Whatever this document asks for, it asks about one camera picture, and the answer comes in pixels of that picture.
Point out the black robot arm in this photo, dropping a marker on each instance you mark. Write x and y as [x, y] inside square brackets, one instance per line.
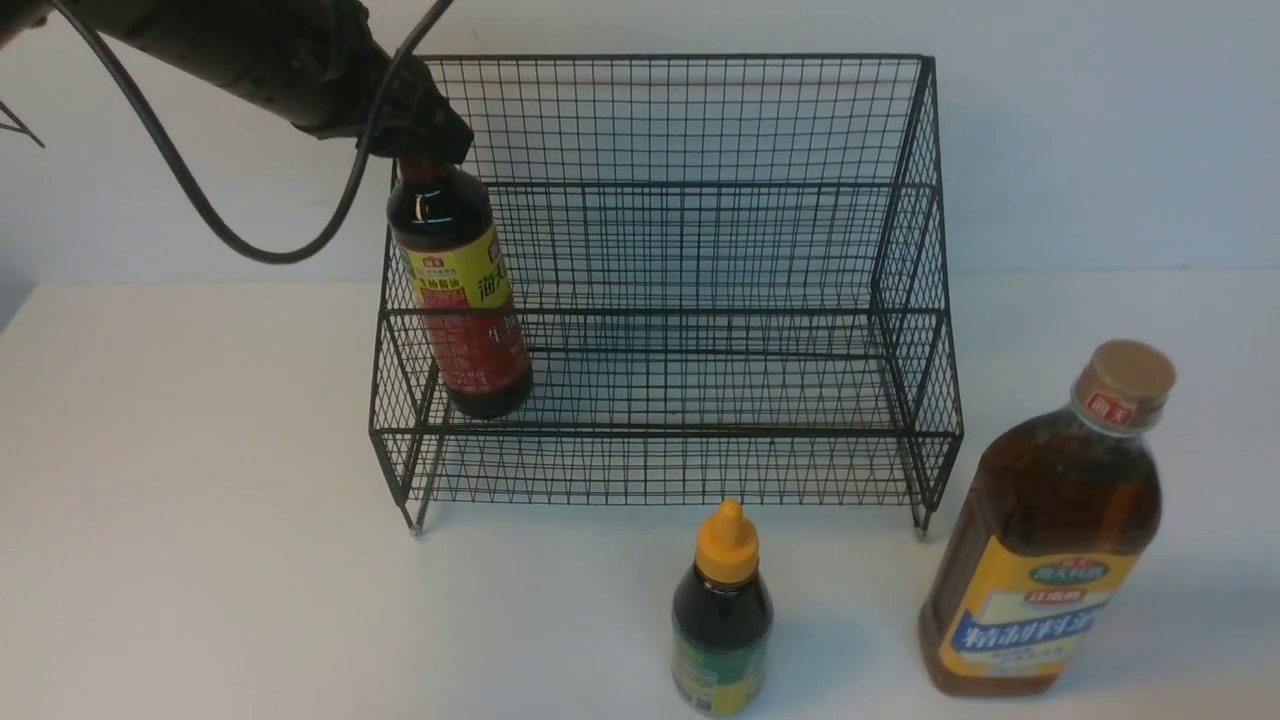
[314, 64]

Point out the large amber cooking wine bottle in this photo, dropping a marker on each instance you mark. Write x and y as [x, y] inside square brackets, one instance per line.
[1060, 509]

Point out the yellow-capped seasoning bottle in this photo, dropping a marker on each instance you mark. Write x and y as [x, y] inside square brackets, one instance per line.
[722, 617]

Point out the black wire mesh rack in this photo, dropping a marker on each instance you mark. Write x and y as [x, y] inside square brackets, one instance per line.
[731, 275]

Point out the dark soy sauce bottle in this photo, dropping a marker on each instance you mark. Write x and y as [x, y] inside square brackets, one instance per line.
[442, 221]

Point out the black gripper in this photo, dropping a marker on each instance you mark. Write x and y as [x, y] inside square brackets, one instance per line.
[401, 113]

